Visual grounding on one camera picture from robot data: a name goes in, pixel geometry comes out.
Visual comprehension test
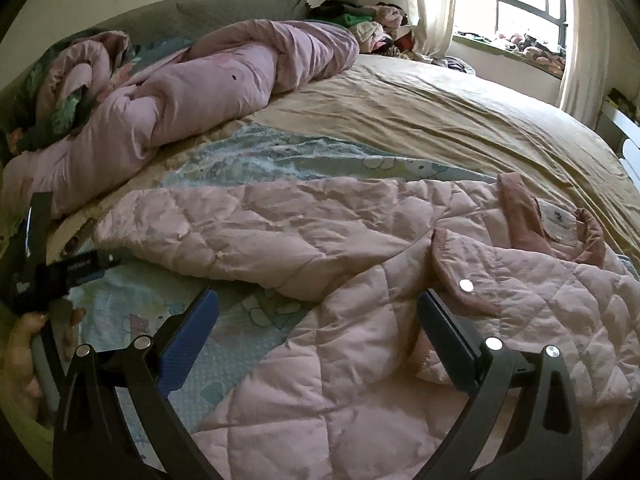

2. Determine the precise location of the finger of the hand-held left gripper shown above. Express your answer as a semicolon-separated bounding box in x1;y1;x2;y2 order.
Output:
47;251;122;291

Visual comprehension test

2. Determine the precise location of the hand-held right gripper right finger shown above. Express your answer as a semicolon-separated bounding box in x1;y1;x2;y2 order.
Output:
417;290;585;480

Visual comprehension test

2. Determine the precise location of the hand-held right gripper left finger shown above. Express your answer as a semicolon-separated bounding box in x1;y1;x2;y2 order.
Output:
52;287;221;480

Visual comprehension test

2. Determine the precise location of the pink quilted jacket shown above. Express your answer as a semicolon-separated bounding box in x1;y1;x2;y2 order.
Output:
92;172;640;480

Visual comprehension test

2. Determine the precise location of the heap of pink windowsill clothes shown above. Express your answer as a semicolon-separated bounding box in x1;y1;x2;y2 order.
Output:
492;30;567;75

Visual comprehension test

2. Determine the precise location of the pile of mixed clothes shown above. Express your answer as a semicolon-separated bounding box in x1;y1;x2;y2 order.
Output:
307;0;476;73

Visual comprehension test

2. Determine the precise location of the person's left hand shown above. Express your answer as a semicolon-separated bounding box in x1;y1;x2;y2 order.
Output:
0;311;51;426

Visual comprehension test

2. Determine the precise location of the pink rolled duvet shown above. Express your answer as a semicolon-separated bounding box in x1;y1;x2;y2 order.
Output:
0;19;361;218

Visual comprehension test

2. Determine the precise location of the cartoon printed blanket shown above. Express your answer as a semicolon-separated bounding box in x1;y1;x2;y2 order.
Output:
62;122;498;466

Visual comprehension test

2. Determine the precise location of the tan bed sheet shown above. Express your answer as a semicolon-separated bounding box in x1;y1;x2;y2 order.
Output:
0;52;640;281

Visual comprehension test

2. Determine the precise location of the grey headboard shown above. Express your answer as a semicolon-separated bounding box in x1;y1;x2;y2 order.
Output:
0;0;201;106

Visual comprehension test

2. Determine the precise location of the white dresser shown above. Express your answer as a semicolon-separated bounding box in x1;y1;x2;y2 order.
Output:
599;87;640;178

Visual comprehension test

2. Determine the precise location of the cream curtain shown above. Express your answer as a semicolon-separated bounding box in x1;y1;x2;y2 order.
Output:
557;0;618;128
402;0;458;58

